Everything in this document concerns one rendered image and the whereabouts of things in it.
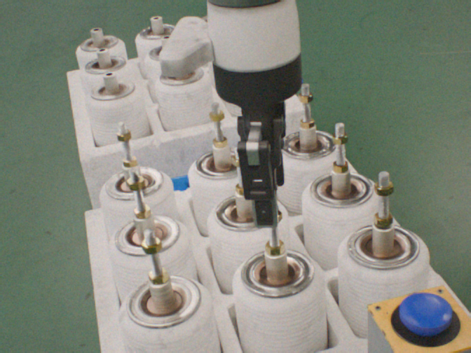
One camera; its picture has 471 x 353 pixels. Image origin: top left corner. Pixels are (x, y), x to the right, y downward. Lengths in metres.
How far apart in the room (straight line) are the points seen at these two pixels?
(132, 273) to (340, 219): 0.24
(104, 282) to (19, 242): 0.46
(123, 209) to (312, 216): 0.23
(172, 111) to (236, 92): 0.60
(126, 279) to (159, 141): 0.40
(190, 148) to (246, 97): 0.59
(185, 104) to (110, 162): 0.16
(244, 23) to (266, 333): 0.32
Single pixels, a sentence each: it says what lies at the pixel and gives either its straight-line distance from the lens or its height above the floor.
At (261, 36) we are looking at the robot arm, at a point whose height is 0.52.
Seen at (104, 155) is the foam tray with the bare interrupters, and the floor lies 0.18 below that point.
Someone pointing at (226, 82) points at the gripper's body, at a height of 0.48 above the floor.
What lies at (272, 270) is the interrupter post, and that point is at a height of 0.26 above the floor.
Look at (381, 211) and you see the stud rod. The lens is 0.71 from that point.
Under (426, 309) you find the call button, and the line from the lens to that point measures 0.56.
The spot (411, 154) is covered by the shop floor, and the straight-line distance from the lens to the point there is 1.40.
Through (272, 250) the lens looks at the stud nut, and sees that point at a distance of 0.68.
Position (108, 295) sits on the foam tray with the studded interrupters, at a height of 0.18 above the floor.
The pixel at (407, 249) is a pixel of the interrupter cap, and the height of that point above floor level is 0.25.
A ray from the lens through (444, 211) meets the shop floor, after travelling 1.24.
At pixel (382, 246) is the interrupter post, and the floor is 0.26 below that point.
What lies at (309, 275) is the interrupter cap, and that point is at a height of 0.25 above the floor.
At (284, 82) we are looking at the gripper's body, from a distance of 0.56.
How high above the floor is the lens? 0.71
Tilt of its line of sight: 32 degrees down
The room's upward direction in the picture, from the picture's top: 7 degrees counter-clockwise
